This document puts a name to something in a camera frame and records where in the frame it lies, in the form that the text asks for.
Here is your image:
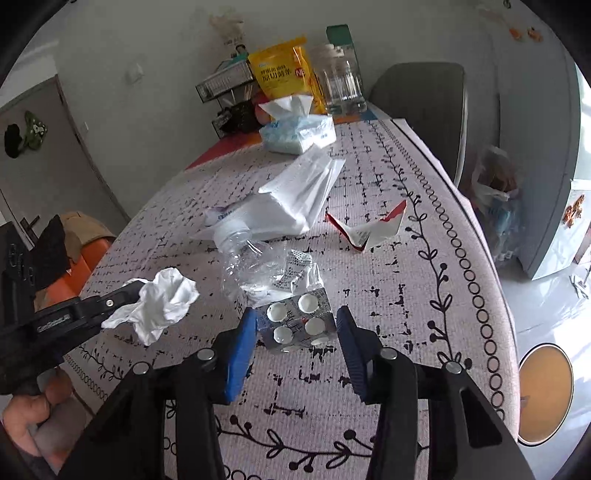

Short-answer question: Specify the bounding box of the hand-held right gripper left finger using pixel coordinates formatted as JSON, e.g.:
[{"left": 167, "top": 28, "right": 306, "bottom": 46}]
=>
[{"left": 58, "top": 307, "right": 259, "bottom": 480}]

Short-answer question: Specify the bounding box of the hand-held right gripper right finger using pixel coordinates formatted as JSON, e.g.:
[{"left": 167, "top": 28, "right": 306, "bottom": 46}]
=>
[{"left": 336, "top": 305, "right": 536, "bottom": 480}]

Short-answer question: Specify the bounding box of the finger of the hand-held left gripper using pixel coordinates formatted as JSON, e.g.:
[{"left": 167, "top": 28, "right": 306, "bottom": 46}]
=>
[{"left": 76, "top": 279, "right": 149, "bottom": 335}]

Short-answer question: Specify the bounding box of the white tissue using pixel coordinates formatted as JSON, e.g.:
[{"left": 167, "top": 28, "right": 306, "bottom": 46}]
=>
[{"left": 102, "top": 268, "right": 200, "bottom": 346}]

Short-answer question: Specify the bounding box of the silver pill blister pack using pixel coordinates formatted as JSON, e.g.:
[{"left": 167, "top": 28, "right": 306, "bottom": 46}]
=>
[{"left": 255, "top": 288, "right": 338, "bottom": 354}]

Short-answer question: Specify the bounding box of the red white torn wrapper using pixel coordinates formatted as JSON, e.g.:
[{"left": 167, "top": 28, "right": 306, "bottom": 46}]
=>
[{"left": 325, "top": 199, "right": 408, "bottom": 254}]

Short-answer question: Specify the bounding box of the person's left hand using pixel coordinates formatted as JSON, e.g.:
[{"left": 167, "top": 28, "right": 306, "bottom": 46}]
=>
[{"left": 0, "top": 367, "right": 81, "bottom": 469}]

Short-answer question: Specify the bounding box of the orange seat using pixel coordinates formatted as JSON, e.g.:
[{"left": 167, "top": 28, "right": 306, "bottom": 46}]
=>
[{"left": 32, "top": 211, "right": 116, "bottom": 311}]

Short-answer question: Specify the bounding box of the black cloth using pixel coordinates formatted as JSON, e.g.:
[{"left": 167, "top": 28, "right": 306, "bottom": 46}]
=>
[{"left": 32, "top": 215, "right": 71, "bottom": 291}]

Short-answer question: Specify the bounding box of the white black patterned tablecloth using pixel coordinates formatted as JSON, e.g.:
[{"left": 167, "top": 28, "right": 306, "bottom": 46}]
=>
[{"left": 60, "top": 117, "right": 518, "bottom": 480}]

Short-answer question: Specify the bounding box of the crushed clear plastic bottle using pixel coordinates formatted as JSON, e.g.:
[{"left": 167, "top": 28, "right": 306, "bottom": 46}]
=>
[{"left": 213, "top": 217, "right": 324, "bottom": 308}]

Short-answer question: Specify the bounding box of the grey door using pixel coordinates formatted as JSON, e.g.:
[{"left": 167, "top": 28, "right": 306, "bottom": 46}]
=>
[{"left": 0, "top": 76, "right": 130, "bottom": 241}]

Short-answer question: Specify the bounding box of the white plastic packaging bag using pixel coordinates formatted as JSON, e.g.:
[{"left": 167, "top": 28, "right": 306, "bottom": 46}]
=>
[{"left": 191, "top": 145, "right": 347, "bottom": 241}]

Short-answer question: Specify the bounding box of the round wooden stool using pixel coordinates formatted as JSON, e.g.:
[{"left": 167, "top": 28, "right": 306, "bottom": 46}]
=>
[{"left": 517, "top": 344, "right": 574, "bottom": 446}]

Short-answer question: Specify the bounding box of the plastic bag with contents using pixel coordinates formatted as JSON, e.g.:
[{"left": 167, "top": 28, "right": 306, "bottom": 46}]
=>
[{"left": 471, "top": 145, "right": 525, "bottom": 259}]

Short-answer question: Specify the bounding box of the blue white tissue pack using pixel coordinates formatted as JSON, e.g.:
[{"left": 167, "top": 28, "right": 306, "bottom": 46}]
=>
[{"left": 259, "top": 95, "right": 337, "bottom": 154}]

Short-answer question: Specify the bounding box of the orange red fruit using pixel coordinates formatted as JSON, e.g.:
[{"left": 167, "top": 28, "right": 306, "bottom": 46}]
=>
[{"left": 255, "top": 92, "right": 274, "bottom": 126}]

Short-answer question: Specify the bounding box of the orange flower fridge magnet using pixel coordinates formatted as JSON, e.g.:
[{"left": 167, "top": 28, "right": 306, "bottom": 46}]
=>
[{"left": 562, "top": 194, "right": 585, "bottom": 228}]

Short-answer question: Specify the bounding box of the clear bottle green cap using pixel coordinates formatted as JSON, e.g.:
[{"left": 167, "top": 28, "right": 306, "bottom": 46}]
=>
[{"left": 309, "top": 44, "right": 368, "bottom": 116}]

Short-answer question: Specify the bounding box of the orange snack packet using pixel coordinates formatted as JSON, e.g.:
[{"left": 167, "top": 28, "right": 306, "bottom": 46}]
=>
[{"left": 293, "top": 45, "right": 326, "bottom": 115}]

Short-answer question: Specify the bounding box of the grey chair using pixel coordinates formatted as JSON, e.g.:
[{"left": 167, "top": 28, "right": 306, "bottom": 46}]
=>
[{"left": 368, "top": 62, "right": 469, "bottom": 185}]

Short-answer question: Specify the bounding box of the yellow snack bag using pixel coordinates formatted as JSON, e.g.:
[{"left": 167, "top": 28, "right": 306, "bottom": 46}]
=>
[{"left": 248, "top": 36, "right": 308, "bottom": 100}]

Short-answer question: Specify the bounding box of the light blue refrigerator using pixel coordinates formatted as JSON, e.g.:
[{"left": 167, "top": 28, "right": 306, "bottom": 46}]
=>
[{"left": 489, "top": 0, "right": 591, "bottom": 280}]

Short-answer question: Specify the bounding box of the white hanging bag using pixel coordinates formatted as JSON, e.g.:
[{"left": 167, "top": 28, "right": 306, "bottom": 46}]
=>
[{"left": 210, "top": 11, "right": 245, "bottom": 48}]

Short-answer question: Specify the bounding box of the green box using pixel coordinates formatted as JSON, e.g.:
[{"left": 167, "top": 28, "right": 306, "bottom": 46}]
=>
[{"left": 326, "top": 24, "right": 358, "bottom": 70}]

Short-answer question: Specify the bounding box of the green wall ornament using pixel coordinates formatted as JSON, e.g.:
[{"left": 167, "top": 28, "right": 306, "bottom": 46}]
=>
[{"left": 23, "top": 111, "right": 49, "bottom": 153}]

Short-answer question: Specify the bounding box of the black wall ornament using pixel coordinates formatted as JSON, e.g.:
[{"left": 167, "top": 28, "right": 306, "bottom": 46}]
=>
[{"left": 4, "top": 124, "right": 24, "bottom": 160}]

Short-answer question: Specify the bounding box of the black wire rack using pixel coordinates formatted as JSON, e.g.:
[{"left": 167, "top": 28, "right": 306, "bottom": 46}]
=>
[{"left": 195, "top": 60, "right": 260, "bottom": 136}]

